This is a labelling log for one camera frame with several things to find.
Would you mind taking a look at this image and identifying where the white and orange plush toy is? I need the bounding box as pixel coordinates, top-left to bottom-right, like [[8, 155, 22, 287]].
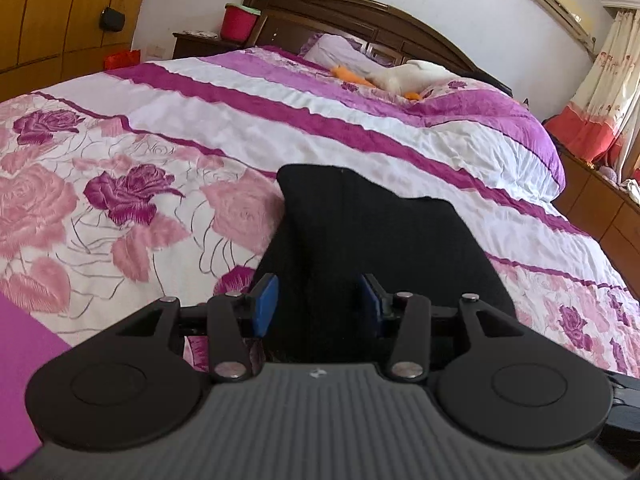
[[331, 59, 464, 102]]

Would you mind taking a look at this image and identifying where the dark wooden headboard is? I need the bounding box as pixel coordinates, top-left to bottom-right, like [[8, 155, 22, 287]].
[[243, 0, 514, 97]]

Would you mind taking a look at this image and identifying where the pink floral striped bedspread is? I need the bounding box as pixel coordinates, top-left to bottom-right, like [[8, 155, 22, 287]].
[[0, 44, 640, 382]]

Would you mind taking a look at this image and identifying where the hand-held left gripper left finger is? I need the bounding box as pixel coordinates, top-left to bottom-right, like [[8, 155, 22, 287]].
[[114, 273, 280, 384]]

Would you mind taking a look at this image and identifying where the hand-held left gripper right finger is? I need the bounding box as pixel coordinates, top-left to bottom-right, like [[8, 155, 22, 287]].
[[360, 273, 527, 382]]

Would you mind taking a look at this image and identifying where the black small garment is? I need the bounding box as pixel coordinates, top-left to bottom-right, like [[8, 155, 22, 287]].
[[252, 163, 519, 367]]

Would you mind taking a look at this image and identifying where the yellow wooden wardrobe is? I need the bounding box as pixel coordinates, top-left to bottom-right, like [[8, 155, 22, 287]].
[[0, 0, 156, 104]]

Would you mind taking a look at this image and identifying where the dark wooden nightstand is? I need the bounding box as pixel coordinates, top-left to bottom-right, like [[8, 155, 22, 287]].
[[172, 30, 247, 60]]

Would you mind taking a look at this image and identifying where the red bag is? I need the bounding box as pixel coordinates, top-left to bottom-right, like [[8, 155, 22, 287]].
[[103, 50, 142, 71]]

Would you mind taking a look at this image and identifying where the red plastic bucket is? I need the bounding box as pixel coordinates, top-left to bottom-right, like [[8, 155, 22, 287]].
[[219, 3, 262, 43]]

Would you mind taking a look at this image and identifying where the brown wooden side cabinet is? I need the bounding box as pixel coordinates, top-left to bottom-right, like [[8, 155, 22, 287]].
[[551, 139, 640, 287]]

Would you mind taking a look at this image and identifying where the cream and coral curtain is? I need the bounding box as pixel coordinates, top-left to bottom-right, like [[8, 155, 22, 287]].
[[544, 7, 640, 172]]

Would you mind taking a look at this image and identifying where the purple mat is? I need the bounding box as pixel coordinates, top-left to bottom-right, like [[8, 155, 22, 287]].
[[0, 289, 74, 462]]

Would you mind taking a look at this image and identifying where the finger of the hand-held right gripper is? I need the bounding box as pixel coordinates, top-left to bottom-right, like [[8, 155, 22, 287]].
[[604, 370, 640, 466]]

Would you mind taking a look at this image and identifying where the light purple pillow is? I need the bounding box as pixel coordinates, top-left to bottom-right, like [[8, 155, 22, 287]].
[[299, 33, 392, 69]]

